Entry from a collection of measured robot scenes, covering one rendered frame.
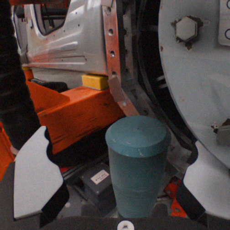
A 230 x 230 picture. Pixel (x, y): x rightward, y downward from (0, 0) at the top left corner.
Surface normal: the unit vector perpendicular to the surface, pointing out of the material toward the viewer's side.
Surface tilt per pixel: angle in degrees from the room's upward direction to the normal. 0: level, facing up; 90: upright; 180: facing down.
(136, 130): 0
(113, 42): 90
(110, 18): 90
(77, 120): 90
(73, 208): 0
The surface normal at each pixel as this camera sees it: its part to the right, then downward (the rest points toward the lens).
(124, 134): -0.07, -0.88
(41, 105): 0.70, 0.29
